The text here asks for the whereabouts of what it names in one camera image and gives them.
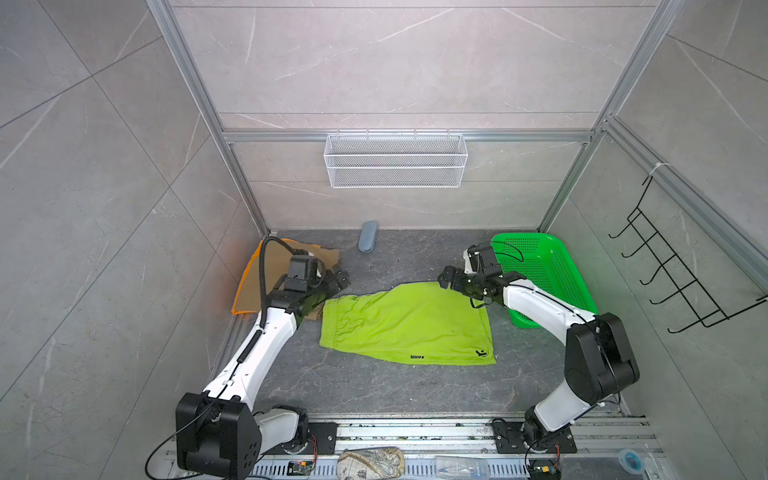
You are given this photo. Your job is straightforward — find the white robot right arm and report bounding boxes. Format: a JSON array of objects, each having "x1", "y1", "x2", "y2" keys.
[{"x1": 438, "y1": 243, "x2": 640, "y2": 443}]

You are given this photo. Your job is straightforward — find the grey oval case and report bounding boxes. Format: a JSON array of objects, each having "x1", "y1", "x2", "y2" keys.
[{"x1": 357, "y1": 220, "x2": 379, "y2": 253}]

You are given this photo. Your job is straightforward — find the small circuit board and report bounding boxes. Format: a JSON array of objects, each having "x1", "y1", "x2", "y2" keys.
[{"x1": 285, "y1": 460, "x2": 316, "y2": 477}]

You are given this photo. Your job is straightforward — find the lime green shorts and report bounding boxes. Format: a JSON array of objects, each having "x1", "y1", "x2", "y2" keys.
[{"x1": 319, "y1": 282, "x2": 496, "y2": 366}]

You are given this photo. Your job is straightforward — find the green plastic basket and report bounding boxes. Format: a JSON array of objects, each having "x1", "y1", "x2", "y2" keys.
[{"x1": 491, "y1": 233, "x2": 598, "y2": 314}]

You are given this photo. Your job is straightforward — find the patterned pouch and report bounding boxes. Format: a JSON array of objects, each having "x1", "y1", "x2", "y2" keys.
[{"x1": 336, "y1": 447, "x2": 406, "y2": 480}]

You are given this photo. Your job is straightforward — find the blue tape roll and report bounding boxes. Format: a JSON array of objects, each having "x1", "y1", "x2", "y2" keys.
[{"x1": 618, "y1": 449, "x2": 645, "y2": 475}]

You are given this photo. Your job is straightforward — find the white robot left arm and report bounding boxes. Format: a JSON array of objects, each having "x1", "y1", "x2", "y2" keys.
[{"x1": 175, "y1": 251, "x2": 349, "y2": 479}]

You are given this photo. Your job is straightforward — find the orange shorts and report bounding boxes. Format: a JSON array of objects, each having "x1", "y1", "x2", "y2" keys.
[{"x1": 232, "y1": 242, "x2": 292, "y2": 315}]

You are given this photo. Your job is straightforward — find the khaki brown shorts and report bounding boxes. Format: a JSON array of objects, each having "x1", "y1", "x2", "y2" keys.
[{"x1": 231, "y1": 238, "x2": 340, "y2": 315}]

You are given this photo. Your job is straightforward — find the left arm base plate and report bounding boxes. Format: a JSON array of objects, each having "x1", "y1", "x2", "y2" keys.
[{"x1": 290, "y1": 422, "x2": 339, "y2": 455}]

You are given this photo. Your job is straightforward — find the white wire mesh basket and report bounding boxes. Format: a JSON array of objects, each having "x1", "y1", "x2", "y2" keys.
[{"x1": 323, "y1": 133, "x2": 469, "y2": 189}]

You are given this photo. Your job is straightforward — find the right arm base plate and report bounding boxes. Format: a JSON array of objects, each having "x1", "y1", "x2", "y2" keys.
[{"x1": 490, "y1": 418, "x2": 577, "y2": 454}]

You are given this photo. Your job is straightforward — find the black wire hook rack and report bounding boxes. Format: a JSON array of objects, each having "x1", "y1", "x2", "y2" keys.
[{"x1": 608, "y1": 174, "x2": 767, "y2": 335}]

